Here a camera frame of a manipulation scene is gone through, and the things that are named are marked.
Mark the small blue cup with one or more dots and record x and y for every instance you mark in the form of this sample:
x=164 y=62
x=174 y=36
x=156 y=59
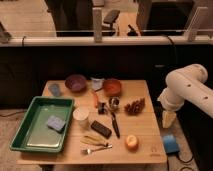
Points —
x=55 y=89

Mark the orange carrot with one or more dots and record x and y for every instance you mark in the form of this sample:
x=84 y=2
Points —
x=95 y=99

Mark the black handled knife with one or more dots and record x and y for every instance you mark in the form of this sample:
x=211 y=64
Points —
x=115 y=125

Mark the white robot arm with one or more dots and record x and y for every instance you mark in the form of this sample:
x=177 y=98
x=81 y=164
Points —
x=185 y=84

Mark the blue sponge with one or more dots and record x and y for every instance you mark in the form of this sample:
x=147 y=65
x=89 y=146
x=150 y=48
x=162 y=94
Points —
x=55 y=123

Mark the black binder clip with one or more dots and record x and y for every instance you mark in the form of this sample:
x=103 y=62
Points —
x=101 y=108

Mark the blue object on floor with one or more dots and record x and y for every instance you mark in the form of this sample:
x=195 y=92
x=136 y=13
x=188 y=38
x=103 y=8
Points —
x=170 y=144

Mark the black rectangular block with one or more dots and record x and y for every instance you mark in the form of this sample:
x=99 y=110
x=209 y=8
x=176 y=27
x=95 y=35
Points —
x=101 y=129

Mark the orange fruit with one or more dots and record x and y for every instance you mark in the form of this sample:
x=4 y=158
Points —
x=131 y=142

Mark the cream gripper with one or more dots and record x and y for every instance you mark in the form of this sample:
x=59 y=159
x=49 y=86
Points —
x=168 y=117

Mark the orange bowl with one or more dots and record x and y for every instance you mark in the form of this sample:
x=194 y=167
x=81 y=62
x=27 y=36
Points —
x=112 y=87

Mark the purple bowl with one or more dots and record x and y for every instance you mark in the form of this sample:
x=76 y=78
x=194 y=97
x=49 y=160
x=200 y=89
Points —
x=76 y=83

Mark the wooden table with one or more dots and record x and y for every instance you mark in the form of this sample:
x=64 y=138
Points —
x=144 y=126

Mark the green plastic tray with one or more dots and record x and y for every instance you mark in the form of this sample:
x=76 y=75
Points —
x=33 y=135

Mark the white paper cup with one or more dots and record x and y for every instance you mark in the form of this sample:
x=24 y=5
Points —
x=81 y=115

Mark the silver fork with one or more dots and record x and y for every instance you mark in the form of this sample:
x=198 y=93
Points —
x=90 y=151

